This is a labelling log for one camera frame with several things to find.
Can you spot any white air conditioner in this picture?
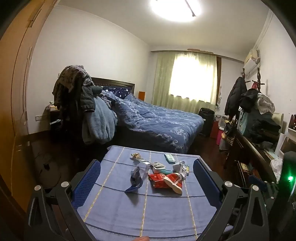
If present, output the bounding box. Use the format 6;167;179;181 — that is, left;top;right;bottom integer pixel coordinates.
243;49;261;79

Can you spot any red box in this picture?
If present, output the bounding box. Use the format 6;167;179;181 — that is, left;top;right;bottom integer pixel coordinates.
210;120;219;139

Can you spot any white medicine box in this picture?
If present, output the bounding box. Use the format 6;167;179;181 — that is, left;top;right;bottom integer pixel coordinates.
151;167;173;175

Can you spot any dark puffer jacket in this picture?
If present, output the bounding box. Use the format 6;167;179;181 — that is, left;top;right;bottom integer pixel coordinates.
80;85;103;113

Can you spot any white plastic bag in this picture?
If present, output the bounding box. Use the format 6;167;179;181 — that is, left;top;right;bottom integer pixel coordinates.
270;158;284;183

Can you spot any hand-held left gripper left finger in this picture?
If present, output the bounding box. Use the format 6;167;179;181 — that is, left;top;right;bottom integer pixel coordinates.
24;159;102;241

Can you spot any dark wooden dresser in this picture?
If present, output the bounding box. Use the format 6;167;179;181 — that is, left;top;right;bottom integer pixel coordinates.
224;130;278;186

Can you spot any blue striped tablecloth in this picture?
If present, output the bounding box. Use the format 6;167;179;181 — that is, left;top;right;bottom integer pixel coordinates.
76;146;232;241

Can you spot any red and white pouch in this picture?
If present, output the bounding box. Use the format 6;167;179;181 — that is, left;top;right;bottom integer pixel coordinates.
163;173;183;194

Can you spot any silver foil wrapper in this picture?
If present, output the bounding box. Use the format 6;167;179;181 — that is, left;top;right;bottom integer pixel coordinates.
138;159;152;172

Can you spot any white tissue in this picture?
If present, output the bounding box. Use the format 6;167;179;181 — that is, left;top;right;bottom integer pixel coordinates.
172;160;190;181

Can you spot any grey patterned garment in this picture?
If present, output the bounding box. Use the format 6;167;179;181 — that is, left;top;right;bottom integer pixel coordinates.
52;65;94;109

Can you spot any wooden coat rack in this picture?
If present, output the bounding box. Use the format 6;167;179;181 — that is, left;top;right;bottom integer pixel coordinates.
242;67;264;93

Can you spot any teal printed bag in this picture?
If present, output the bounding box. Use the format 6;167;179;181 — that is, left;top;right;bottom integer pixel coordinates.
238;110;250;137

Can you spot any dark nightstand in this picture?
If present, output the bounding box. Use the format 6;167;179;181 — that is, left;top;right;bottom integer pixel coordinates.
45;105;64;132

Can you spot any black hanging garment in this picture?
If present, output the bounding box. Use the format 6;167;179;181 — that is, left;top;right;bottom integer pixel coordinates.
239;89;260;113

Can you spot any wooden wardrobe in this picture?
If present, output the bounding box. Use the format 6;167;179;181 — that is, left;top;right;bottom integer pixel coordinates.
0;0;60;209

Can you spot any black suitcase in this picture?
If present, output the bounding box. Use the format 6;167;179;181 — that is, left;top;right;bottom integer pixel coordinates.
198;107;215;137

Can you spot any white fan heater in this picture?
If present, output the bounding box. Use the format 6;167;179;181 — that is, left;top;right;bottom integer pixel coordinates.
218;115;229;130

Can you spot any red packet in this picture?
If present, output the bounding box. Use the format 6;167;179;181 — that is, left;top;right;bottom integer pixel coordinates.
148;173;166;189

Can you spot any pale green curtain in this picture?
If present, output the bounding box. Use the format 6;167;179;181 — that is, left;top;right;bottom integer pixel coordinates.
151;50;218;108

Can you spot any blue patterned duvet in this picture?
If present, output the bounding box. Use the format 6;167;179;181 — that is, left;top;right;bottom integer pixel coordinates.
102;90;204;154

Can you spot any dark wooden bed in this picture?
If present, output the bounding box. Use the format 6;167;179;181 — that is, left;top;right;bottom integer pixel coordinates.
90;77;204;154

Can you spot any dark folded clothes pile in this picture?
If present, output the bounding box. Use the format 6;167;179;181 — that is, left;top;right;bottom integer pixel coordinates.
245;109;281;144

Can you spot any striped bag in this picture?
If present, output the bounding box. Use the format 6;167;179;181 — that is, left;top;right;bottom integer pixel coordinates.
223;130;236;149

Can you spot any blue plastic wrapper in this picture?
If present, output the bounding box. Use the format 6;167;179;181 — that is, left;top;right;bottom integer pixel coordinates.
125;166;144;193

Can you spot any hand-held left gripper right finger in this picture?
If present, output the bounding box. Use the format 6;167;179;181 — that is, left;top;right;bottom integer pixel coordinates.
193;159;270;241

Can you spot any round ceiling lamp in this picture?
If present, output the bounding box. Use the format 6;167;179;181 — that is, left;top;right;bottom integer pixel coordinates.
149;0;202;23

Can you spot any star print pillow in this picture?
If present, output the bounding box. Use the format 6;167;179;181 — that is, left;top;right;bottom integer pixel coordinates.
102;86;132;98

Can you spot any green tissue packet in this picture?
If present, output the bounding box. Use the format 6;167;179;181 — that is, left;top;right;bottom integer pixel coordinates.
164;153;177;164

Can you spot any white garment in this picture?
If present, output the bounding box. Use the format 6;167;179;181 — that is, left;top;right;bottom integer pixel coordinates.
257;93;275;115

